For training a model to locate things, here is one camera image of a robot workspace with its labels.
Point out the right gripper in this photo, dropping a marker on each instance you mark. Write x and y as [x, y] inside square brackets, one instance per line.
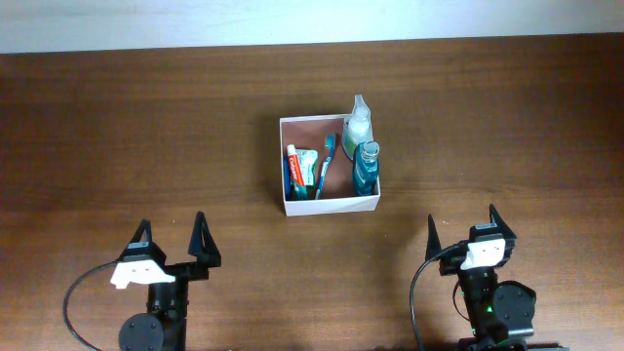
[451, 261]

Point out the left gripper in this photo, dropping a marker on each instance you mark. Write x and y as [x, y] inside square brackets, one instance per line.
[207, 254]

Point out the teal mouthwash bottle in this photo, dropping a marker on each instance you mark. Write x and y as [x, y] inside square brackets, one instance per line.
[366, 167]

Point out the red green toothpaste tube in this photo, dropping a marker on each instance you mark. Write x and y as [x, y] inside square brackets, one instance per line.
[299, 187]

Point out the purple foam soap bottle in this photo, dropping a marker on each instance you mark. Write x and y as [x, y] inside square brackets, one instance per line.
[356, 127]

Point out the blue white toothbrush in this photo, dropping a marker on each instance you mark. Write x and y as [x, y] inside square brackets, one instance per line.
[330, 143]

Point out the green white soap packet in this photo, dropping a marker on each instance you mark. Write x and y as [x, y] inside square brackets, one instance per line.
[308, 159]

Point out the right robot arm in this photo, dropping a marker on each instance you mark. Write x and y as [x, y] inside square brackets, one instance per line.
[500, 313]

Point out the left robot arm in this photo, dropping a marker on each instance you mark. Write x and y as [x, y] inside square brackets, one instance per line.
[163, 325]

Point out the pink cardboard box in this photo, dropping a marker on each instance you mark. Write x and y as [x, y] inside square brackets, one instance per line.
[338, 195]

